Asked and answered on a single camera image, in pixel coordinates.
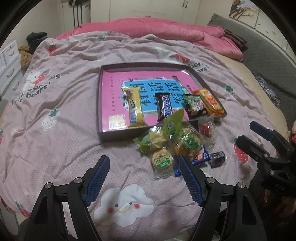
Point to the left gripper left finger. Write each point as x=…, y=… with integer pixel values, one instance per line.
x=94, y=179

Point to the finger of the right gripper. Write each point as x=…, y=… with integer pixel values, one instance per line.
x=262, y=131
x=251, y=148

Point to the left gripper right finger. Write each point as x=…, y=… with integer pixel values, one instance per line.
x=195, y=180

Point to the blue Oreo-style cookie pack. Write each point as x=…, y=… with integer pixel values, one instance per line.
x=201, y=157

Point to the clear pack seaweed pastry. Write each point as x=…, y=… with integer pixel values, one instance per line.
x=187, y=142

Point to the clear pack red candy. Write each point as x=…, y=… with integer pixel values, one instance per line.
x=207, y=129

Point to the green-topped clear snack bag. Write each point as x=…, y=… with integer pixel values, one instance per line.
x=158, y=137

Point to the orange cracker pack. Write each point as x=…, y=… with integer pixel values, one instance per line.
x=211, y=103

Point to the black green pea snack bag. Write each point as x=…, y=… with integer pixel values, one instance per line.
x=194, y=106

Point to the yellow Alpenliebe candy pack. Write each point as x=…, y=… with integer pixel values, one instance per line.
x=136, y=116

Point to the Snickers chocolate bar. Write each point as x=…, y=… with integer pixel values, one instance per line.
x=163, y=106

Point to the small dark chocolate candy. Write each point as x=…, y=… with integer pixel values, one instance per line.
x=217, y=159

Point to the blue floral fabric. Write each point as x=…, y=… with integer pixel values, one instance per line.
x=269, y=91

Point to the round green-label pastry pack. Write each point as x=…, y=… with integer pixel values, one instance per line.
x=162, y=163

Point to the dark shallow cardboard box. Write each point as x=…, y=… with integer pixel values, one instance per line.
x=131, y=133

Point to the pink strawberry print bedsheet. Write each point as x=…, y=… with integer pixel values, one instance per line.
x=49, y=133

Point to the grey quilted headboard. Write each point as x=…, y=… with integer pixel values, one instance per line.
x=265, y=60

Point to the dark striped pillow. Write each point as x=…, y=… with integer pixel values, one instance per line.
x=237, y=40

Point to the pink Chinese workbook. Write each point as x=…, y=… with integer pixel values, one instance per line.
x=114, y=108

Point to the pink duvet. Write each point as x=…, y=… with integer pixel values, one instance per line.
x=212, y=37

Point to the white drawer cabinet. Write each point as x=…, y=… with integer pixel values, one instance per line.
x=10, y=64

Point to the brown knitted item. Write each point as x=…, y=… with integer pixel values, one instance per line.
x=25, y=57

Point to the pile of dark clothes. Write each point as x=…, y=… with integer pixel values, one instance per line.
x=34, y=39

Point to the white wardrobe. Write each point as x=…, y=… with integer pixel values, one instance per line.
x=178, y=11

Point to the tree wall painting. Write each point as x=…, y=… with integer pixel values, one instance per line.
x=245, y=12

